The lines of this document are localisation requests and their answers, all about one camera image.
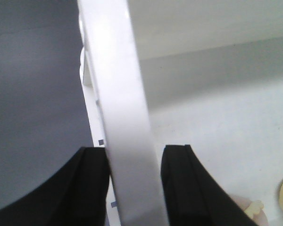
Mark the white plastic tote box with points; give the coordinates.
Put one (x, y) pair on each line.
(208, 73)

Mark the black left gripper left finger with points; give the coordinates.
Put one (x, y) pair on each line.
(74, 196)

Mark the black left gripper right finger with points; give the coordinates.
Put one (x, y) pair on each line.
(193, 197)

